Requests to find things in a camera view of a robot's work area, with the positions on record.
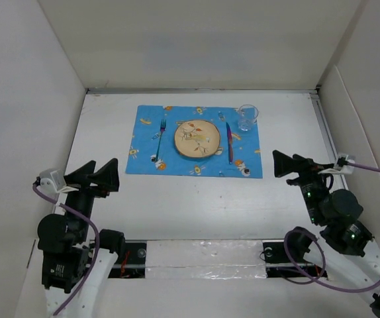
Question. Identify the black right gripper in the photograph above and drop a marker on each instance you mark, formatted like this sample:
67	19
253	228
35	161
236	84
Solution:
305	167

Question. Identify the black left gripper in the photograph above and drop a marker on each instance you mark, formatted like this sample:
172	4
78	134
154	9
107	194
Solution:
83	177

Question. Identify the clear plastic cup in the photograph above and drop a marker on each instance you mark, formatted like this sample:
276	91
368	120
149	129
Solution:
248	115

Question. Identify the iridescent knife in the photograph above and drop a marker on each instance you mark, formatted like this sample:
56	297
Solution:
229	141

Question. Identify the blue space-print cloth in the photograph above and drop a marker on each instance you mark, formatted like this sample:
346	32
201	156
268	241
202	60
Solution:
246	144

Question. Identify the iridescent fork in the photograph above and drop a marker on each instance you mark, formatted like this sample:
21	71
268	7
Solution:
163	125

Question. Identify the beige bird-pattern plate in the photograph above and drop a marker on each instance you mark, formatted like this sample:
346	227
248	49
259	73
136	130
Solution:
197	139

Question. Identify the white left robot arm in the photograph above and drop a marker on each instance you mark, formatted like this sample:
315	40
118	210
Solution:
77	257

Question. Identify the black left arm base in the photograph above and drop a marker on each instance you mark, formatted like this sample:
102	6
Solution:
132	265

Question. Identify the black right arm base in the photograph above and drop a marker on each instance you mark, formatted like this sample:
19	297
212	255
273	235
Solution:
277	264

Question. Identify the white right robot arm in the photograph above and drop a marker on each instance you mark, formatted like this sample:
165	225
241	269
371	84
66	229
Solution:
344	257

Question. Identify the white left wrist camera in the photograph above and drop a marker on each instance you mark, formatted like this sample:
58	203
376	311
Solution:
52	181

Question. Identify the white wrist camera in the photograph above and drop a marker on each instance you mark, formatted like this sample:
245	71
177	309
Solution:
342	166
52	181

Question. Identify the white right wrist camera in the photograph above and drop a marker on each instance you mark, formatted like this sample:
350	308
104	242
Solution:
342	166

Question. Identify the aluminium rail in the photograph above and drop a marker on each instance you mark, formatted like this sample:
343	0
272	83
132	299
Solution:
325	131

